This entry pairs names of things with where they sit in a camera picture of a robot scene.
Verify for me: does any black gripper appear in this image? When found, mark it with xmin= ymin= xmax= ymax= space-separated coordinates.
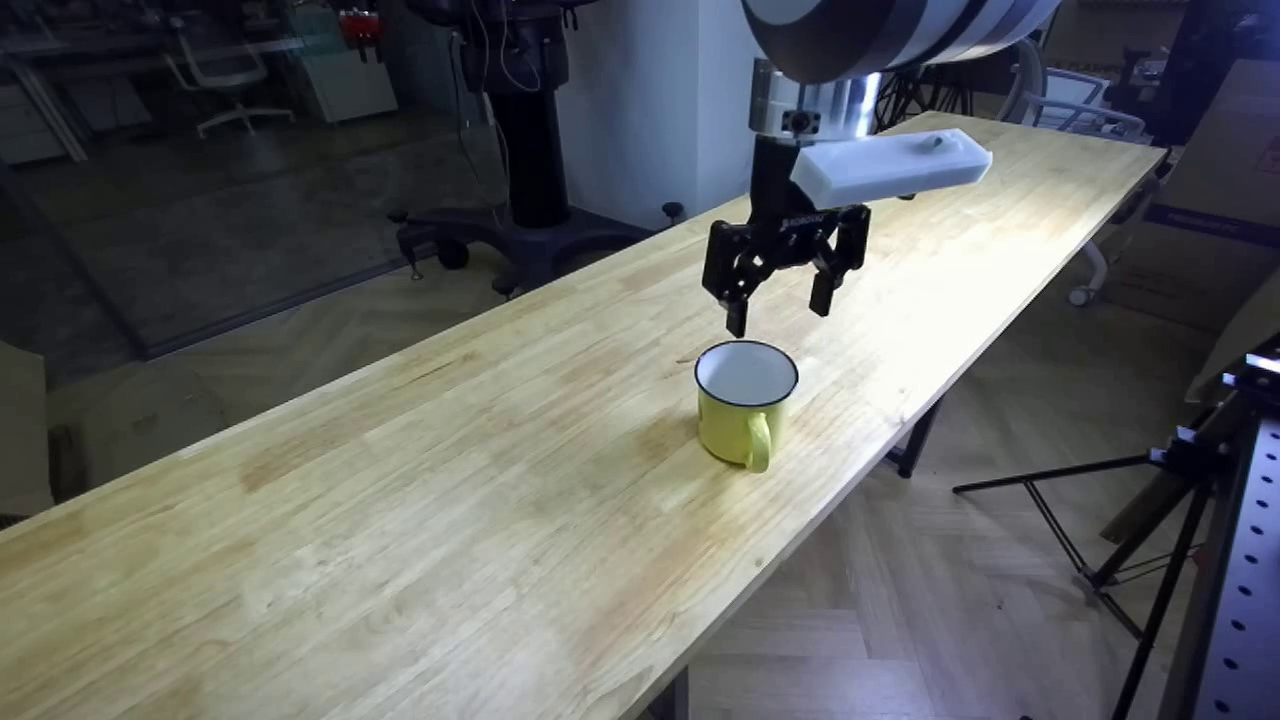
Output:
xmin=699 ymin=130 xmax=876 ymax=339

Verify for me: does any yellow enamel mug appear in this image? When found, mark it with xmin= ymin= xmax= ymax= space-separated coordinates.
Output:
xmin=688 ymin=334 xmax=802 ymax=476

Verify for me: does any black table leg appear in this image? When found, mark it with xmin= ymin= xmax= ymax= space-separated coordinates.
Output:
xmin=884 ymin=397 xmax=945 ymax=485

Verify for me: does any black equipment stand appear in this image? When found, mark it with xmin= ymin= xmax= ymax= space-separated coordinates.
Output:
xmin=876 ymin=41 xmax=1058 ymax=141

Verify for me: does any white mesh chair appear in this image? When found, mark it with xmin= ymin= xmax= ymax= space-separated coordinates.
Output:
xmin=1032 ymin=55 xmax=1152 ymax=313

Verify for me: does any black light stand tripod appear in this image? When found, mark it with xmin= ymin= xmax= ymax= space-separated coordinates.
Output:
xmin=947 ymin=348 xmax=1280 ymax=720

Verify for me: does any brown wooden cabinet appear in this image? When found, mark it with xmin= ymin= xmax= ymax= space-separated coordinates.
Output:
xmin=1148 ymin=55 xmax=1280 ymax=339

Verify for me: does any black bulky object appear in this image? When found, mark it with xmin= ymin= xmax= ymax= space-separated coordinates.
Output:
xmin=1145 ymin=0 xmax=1280 ymax=147

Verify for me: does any white desk behind glass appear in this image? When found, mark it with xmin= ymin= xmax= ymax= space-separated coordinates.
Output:
xmin=282 ymin=36 xmax=404 ymax=129

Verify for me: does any red object behind glass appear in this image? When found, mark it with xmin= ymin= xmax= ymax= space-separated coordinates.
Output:
xmin=332 ymin=4 xmax=386 ymax=52

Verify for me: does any perforated grey metal column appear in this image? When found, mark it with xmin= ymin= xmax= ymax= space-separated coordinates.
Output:
xmin=1187 ymin=413 xmax=1280 ymax=720

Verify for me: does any white office chair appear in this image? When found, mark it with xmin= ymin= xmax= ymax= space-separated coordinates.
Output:
xmin=164 ymin=27 xmax=301 ymax=145

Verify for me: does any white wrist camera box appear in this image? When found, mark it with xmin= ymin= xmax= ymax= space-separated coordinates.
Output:
xmin=783 ymin=125 xmax=1000 ymax=216

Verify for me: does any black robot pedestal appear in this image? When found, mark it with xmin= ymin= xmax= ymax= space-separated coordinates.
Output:
xmin=386 ymin=0 xmax=657 ymax=299

